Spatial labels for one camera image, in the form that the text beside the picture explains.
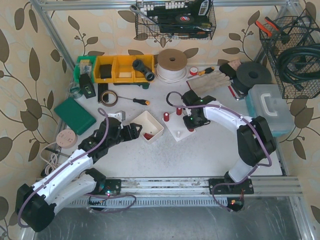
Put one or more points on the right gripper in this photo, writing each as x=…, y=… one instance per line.
x=193, y=122

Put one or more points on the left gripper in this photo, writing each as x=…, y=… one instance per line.
x=128, y=132

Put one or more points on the red large spring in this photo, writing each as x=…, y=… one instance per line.
x=178, y=111

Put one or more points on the white spring tray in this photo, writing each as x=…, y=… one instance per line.
x=149, y=125

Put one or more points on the orange black screwdriver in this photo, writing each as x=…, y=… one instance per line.
x=136, y=100

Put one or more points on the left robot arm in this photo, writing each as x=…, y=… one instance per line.
x=38, y=204

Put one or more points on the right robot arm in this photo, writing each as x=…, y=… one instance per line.
x=255, y=142

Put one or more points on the beige work glove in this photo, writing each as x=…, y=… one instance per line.
x=208, y=82

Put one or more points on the brown tape roll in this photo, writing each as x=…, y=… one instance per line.
x=109, y=98

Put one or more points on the small yellow black screwdriver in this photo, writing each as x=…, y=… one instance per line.
x=208, y=70

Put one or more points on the green foam pad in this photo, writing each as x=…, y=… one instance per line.
x=75, y=116

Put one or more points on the black brush with sponge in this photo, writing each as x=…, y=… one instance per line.
x=230, y=68

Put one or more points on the grey pipe fitting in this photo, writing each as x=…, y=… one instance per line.
x=139, y=66

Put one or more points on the round sanding disc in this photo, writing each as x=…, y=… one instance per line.
x=66, y=139

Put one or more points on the black battery charger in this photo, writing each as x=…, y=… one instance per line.
x=86, y=86

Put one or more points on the black box in bin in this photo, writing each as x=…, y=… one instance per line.
x=105, y=71

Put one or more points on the yellow storage bins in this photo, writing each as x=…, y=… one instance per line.
x=122, y=71

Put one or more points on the glass jar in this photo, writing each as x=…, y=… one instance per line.
x=75, y=91

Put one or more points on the black foam disc spool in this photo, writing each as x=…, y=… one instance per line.
x=249, y=74

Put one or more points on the teal clear toolbox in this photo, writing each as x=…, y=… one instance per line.
x=265, y=100

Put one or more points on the green storage bin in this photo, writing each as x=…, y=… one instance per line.
x=84, y=65

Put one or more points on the white four-peg base plate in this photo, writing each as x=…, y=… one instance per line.
x=177, y=127

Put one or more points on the white cable spool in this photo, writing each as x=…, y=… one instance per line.
x=171, y=66

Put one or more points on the aluminium rail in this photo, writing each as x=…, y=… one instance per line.
x=256, y=186

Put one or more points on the wire basket with tools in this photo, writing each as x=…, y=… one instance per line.
x=175, y=19

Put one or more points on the orange handled pliers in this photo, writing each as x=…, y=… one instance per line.
x=269, y=23

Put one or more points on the wire basket with hoses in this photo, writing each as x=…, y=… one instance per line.
x=294, y=56

